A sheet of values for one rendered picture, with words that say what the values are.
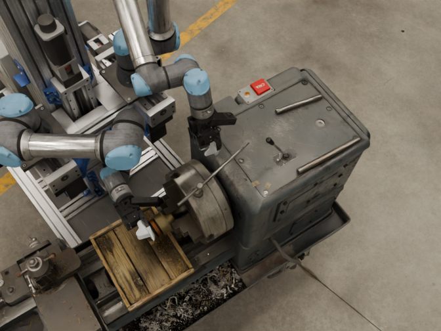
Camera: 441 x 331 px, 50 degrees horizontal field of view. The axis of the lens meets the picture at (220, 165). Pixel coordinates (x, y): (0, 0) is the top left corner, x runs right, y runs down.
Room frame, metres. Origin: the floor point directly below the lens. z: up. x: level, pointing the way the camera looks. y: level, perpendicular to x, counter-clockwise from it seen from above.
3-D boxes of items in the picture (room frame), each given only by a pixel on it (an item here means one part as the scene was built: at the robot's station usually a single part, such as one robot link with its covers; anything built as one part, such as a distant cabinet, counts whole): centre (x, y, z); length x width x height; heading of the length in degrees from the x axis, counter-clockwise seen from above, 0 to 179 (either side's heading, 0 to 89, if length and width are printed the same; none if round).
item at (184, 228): (0.64, 0.10, 1.09); 0.12 x 0.11 x 0.05; 35
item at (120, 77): (1.32, 0.39, 1.21); 0.15 x 0.15 x 0.10
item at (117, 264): (0.60, 0.31, 0.89); 0.36 x 0.30 x 0.04; 35
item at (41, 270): (0.47, 0.64, 1.13); 0.08 x 0.08 x 0.03
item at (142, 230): (0.62, 0.28, 1.09); 0.09 x 0.06 x 0.03; 35
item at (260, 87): (1.20, -0.15, 1.26); 0.06 x 0.06 x 0.02; 35
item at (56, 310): (0.41, 0.61, 0.95); 0.43 x 0.17 x 0.05; 35
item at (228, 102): (1.10, -0.01, 1.24); 0.09 x 0.08 x 0.03; 125
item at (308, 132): (1.00, -0.23, 1.06); 0.59 x 0.48 x 0.39; 125
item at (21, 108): (0.98, 0.75, 1.33); 0.13 x 0.12 x 0.14; 178
